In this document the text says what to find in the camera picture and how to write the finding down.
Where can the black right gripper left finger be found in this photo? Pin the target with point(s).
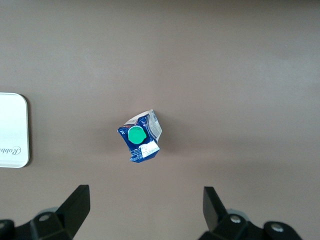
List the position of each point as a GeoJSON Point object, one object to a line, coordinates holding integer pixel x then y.
{"type": "Point", "coordinates": [75, 207]}

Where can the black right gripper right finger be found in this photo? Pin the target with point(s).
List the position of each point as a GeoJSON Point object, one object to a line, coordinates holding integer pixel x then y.
{"type": "Point", "coordinates": [212, 210]}

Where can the blue milk carton green cap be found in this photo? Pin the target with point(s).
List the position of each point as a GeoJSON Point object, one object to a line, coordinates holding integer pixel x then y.
{"type": "Point", "coordinates": [136, 136]}

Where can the cream tray with rabbit print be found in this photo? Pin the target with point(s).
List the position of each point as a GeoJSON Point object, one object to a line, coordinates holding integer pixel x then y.
{"type": "Point", "coordinates": [12, 125]}

